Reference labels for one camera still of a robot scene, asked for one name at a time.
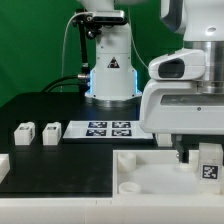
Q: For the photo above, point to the white U-shaped obstacle fence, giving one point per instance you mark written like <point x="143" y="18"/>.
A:
<point x="116" y="209"/>

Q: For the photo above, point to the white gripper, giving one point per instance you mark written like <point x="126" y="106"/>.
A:
<point x="171" y="102"/>

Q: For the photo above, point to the white AprilTag base plate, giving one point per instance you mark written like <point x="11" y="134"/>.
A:
<point x="106" y="130"/>

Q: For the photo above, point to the white square tabletop part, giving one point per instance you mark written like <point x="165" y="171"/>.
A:
<point x="156" y="172"/>

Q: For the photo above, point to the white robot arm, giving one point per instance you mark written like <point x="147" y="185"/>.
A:
<point x="201" y="22"/>

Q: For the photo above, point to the black camera on stand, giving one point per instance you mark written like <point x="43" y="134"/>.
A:
<point x="89" y="25"/>

